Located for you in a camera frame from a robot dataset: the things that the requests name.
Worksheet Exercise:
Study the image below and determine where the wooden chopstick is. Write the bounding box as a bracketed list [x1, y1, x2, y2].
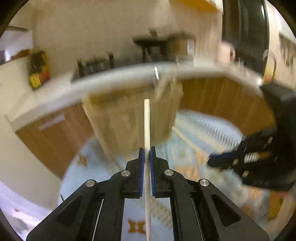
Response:
[144, 99, 151, 240]

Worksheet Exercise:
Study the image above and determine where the blue patterned table mat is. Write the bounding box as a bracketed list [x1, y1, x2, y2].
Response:
[60, 110, 270, 240]

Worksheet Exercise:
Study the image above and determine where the beige plastic utensil basket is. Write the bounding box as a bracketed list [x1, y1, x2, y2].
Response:
[82, 82, 183, 157]

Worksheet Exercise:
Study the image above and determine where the chrome sink faucet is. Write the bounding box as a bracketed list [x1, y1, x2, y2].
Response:
[263, 49, 277, 83]

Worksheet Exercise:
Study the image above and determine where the white electric kettle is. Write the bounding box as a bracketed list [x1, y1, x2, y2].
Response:
[217, 42, 236, 63]

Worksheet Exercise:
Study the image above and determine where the black wok with lid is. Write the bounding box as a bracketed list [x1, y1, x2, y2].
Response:
[132, 30, 169, 63]

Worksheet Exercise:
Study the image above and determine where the dark window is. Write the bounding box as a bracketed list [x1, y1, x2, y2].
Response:
[222, 0, 269, 75]

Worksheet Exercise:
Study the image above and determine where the large soy sauce bottle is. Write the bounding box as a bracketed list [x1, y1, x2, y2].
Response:
[37, 51, 51, 83]

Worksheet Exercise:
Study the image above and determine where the black gas stove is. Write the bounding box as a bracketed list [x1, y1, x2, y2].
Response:
[71, 52, 115, 82]

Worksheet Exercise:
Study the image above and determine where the dark soy sauce bottle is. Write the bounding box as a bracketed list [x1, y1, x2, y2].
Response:
[29, 52, 43, 89]

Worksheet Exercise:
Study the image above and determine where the white and orange wall cabinet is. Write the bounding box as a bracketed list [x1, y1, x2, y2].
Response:
[169, 0, 223, 13]

